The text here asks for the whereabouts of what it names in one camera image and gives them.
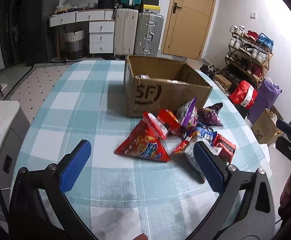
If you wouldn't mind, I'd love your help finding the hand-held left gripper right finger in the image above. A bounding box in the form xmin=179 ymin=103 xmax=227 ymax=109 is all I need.
xmin=185 ymin=141 xmax=279 ymax=240

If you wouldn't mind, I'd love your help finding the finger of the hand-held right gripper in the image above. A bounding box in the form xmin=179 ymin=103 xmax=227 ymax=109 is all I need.
xmin=275 ymin=136 xmax=291 ymax=161
xmin=276 ymin=119 xmax=291 ymax=145

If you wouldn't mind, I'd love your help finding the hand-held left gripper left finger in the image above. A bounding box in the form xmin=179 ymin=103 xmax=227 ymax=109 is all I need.
xmin=9 ymin=139 xmax=103 ymax=240

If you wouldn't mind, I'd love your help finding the red boxy snack packet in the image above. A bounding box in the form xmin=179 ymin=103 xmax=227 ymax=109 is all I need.
xmin=212 ymin=134 xmax=237 ymax=162

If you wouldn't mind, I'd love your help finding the white snack packet red top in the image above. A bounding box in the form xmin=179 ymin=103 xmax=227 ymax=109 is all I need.
xmin=172 ymin=131 xmax=211 ymax=173

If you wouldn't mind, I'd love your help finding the blue snack packet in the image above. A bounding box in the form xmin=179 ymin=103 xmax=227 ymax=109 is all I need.
xmin=195 ymin=122 xmax=219 ymax=146

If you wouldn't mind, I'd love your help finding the dark purple grape snack bag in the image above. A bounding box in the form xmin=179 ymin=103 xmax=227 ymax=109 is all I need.
xmin=201 ymin=102 xmax=224 ymax=130

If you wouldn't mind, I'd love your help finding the light purple-framed snack bag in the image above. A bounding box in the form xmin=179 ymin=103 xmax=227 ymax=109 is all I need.
xmin=177 ymin=97 xmax=199 ymax=131

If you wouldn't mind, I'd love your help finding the small red snack packet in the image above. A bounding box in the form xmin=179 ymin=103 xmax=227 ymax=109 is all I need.
xmin=157 ymin=108 xmax=183 ymax=137

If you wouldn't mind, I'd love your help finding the red and white snack packet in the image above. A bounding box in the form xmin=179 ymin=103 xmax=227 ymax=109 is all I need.
xmin=142 ymin=112 xmax=169 ymax=140

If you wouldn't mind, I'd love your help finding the large red snack bag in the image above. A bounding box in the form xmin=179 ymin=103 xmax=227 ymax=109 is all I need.
xmin=114 ymin=119 xmax=171 ymax=163

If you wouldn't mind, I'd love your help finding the brown cardboard box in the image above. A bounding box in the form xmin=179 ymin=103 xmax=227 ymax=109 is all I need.
xmin=123 ymin=54 xmax=213 ymax=118

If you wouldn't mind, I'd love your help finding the person's right hand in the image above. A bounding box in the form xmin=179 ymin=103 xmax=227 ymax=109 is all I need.
xmin=279 ymin=167 xmax=291 ymax=220

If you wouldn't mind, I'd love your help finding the brown paper bag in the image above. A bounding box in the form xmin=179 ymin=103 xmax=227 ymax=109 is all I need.
xmin=251 ymin=109 xmax=284 ymax=145

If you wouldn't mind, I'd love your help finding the red shopping bag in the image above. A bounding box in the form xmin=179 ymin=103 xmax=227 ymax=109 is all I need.
xmin=228 ymin=80 xmax=258 ymax=110

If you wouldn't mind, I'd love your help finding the grey side cabinet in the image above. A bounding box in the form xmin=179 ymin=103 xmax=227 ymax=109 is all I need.
xmin=0 ymin=100 xmax=32 ymax=205

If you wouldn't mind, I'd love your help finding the wooden shoe rack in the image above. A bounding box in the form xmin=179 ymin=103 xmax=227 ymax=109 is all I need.
xmin=224 ymin=30 xmax=274 ymax=87

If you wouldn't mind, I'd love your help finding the blue checked tablecloth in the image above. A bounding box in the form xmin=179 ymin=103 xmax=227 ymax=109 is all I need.
xmin=9 ymin=59 xmax=271 ymax=240

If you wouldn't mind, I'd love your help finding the small cardboard box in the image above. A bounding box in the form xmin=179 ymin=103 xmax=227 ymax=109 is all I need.
xmin=213 ymin=74 xmax=232 ymax=92

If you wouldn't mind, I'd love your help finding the white patterned rug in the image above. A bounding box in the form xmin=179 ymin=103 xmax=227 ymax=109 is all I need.
xmin=4 ymin=62 xmax=74 ymax=126

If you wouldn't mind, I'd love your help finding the cluster of worn sneakers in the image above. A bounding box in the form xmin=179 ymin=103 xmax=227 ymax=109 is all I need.
xmin=200 ymin=64 xmax=236 ymax=80

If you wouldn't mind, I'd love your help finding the grey woven laundry basket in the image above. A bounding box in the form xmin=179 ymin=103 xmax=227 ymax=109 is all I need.
xmin=64 ymin=27 xmax=85 ymax=60

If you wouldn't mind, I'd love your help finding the white drawer cabinet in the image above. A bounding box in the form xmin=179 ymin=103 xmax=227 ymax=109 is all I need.
xmin=86 ymin=20 xmax=116 ymax=55

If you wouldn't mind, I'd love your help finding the beige suitcase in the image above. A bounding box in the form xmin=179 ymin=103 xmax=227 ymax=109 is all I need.
xmin=113 ymin=8 xmax=139 ymax=57

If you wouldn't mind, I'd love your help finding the silver suitcase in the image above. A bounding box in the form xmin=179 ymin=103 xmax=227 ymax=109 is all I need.
xmin=135 ymin=12 xmax=164 ymax=57

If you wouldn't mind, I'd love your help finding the wooden door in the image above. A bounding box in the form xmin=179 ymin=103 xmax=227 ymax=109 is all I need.
xmin=162 ymin=0 xmax=219 ymax=60

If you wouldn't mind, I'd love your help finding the white dressing desk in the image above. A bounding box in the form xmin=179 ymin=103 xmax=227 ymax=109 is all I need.
xmin=49 ymin=9 xmax=116 ymax=55

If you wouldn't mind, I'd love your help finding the dark grey refrigerator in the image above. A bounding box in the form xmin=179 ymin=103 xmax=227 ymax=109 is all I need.
xmin=22 ymin=0 xmax=62 ymax=65

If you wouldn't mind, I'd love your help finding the plastic bag of goods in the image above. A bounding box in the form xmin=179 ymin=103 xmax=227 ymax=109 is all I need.
xmin=54 ymin=2 xmax=72 ymax=15

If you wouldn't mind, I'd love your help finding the black storage box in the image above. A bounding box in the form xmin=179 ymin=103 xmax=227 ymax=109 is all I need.
xmin=97 ymin=0 xmax=116 ymax=9

